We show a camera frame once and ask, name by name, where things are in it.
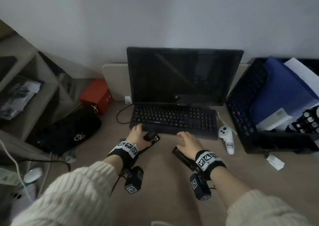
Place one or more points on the person's right hand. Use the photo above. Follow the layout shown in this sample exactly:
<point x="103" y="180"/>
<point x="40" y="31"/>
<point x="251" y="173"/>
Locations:
<point x="189" y="144"/>

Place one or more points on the person's left hand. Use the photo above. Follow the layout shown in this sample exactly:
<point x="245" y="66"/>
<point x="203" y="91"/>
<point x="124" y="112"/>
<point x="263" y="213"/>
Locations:
<point x="136" y="136"/>

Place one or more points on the small black stapler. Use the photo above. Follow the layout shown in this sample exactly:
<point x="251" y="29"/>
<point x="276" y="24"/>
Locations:
<point x="151" y="135"/>

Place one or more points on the slim black stapler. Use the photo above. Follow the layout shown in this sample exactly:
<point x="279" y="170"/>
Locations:
<point x="181" y="158"/>

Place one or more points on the person's left forearm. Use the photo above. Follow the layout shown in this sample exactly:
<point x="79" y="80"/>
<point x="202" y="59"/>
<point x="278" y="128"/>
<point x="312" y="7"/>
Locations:
<point x="74" y="191"/>

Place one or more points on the person's right forearm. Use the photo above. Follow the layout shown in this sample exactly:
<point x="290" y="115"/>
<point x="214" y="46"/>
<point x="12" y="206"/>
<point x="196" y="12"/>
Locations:
<point x="239" y="193"/>

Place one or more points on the black marker wristband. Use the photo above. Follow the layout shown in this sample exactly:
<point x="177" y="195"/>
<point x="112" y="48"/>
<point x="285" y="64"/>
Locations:
<point x="125" y="147"/>
<point x="208" y="162"/>

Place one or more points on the black keyboard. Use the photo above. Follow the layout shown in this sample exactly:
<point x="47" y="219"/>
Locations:
<point x="174" y="120"/>

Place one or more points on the white plug adapter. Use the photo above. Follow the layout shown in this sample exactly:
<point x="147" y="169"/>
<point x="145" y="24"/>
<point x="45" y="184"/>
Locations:
<point x="128" y="100"/>

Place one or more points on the white handheld controller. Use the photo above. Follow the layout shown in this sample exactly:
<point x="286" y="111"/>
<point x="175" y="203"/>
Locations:
<point x="228" y="138"/>

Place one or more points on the red box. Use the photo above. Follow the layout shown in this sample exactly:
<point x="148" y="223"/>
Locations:
<point x="96" y="95"/>

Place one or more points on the black perforated file basket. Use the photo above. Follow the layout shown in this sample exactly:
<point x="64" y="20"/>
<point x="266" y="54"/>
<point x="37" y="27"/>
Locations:
<point x="245" y="108"/>

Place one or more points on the black computer monitor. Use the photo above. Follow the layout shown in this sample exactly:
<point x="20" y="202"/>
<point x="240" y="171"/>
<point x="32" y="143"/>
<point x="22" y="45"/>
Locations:
<point x="179" y="76"/>

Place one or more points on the black handbag gold logo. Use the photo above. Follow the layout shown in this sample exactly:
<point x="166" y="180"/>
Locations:
<point x="67" y="131"/>

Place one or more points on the grey bag charm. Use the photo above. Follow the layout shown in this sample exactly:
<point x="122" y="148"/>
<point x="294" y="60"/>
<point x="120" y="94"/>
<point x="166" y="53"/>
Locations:
<point x="69" y="157"/>

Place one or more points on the crumpled white paper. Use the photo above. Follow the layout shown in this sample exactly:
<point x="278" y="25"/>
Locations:
<point x="275" y="162"/>

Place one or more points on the white cardboard box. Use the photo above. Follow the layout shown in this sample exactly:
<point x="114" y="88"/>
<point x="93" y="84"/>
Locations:
<point x="274" y="120"/>

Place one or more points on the beige shelf unit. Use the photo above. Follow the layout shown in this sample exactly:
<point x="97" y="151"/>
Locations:
<point x="47" y="93"/>

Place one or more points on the blue folder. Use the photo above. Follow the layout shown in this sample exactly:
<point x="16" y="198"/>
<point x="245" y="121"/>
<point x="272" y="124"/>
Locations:
<point x="281" y="91"/>

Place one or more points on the white computer mouse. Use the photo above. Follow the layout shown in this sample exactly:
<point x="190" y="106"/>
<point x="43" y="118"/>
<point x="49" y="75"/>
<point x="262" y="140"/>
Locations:
<point x="33" y="175"/>

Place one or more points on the black white patterned sheet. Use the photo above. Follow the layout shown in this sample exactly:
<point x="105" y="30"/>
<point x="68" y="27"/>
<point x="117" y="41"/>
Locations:
<point x="307" y="120"/>

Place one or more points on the black white picture booklet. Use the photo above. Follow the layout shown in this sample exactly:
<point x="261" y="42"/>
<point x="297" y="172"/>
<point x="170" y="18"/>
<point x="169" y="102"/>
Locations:
<point x="17" y="98"/>

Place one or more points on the white paper sheets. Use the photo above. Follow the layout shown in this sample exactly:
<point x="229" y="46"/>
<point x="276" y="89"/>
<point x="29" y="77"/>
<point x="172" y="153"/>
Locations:
<point x="301" y="71"/>

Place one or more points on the green white packet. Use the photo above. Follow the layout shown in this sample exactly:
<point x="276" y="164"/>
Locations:
<point x="8" y="177"/>

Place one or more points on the pale smartphone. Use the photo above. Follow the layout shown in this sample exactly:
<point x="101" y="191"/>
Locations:
<point x="17" y="198"/>

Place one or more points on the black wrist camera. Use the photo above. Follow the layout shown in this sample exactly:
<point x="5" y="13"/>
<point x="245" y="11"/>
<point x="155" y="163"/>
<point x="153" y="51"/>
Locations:
<point x="200" y="187"/>
<point x="134" y="179"/>

